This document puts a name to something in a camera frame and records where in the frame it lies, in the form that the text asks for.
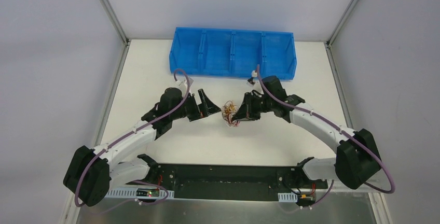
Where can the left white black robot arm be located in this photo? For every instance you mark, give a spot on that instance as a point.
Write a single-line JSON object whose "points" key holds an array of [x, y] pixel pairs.
{"points": [[93, 172]]}

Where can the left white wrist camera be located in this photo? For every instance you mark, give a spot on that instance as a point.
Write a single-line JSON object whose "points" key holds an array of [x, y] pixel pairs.
{"points": [[184, 84]]}

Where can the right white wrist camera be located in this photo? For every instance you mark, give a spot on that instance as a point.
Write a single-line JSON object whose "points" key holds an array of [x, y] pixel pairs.
{"points": [[253, 79]]}

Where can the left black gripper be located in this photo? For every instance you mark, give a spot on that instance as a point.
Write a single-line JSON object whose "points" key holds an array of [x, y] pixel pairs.
{"points": [[198, 105]]}

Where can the blue four-compartment plastic bin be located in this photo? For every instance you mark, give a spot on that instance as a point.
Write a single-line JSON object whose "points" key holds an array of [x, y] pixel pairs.
{"points": [[233, 53]]}

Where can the left white slotted cable duct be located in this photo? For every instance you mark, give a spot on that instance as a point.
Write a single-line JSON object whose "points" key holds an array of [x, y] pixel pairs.
{"points": [[144, 193]]}

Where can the white slotted cable duct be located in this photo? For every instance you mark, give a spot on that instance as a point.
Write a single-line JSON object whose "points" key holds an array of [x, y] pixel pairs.
{"points": [[144, 193], [287, 197]]}

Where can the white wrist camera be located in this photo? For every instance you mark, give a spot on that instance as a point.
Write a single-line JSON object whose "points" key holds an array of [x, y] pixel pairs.
{"points": [[253, 79], [184, 84]]}

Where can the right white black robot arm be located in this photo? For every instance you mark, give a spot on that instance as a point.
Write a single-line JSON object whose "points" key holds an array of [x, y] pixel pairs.
{"points": [[356, 152]]}

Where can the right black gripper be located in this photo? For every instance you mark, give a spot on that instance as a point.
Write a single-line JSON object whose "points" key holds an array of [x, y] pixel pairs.
{"points": [[252, 104]]}

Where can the right white slotted cable duct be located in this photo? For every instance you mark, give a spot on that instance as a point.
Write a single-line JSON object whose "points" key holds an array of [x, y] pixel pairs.
{"points": [[287, 197]]}

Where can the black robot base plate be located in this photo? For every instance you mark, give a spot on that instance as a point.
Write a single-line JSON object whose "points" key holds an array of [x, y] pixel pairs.
{"points": [[228, 182]]}

